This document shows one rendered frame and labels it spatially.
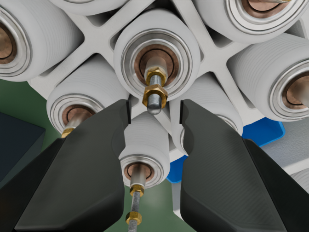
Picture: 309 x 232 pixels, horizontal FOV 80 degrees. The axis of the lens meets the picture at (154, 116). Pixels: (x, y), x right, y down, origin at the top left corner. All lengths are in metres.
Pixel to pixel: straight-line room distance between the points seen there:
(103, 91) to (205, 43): 0.15
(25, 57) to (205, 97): 0.21
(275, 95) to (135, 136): 0.19
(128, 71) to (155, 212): 0.75
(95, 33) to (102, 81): 0.07
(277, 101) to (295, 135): 0.27
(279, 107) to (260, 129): 0.26
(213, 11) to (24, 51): 0.19
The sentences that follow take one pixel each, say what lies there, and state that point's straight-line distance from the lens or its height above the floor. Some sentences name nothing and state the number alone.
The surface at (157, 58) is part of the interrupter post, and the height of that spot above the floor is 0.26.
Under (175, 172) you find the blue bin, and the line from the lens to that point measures 0.55.
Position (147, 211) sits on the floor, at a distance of 0.89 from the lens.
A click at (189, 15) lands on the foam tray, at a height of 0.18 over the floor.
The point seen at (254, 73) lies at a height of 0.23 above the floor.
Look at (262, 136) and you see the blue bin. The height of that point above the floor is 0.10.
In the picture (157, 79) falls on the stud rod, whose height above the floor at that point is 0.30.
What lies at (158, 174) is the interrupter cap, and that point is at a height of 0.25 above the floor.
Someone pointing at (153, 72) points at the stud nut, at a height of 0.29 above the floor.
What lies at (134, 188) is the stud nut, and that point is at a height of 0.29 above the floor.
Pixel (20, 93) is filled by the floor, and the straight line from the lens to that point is 0.62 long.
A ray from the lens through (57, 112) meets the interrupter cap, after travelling 0.26.
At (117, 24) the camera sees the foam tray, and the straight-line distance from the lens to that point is 0.27.
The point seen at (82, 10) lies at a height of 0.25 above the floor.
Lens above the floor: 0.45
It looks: 57 degrees down
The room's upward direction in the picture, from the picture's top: 177 degrees counter-clockwise
